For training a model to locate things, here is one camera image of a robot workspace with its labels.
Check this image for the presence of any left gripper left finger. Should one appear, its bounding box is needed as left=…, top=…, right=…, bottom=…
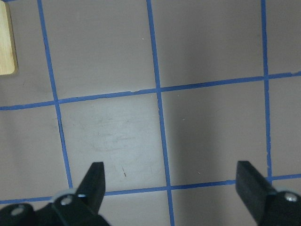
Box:
left=0, top=162, right=109, bottom=226

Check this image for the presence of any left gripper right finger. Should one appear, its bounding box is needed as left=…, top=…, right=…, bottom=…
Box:
left=236, top=161, right=301, bottom=226

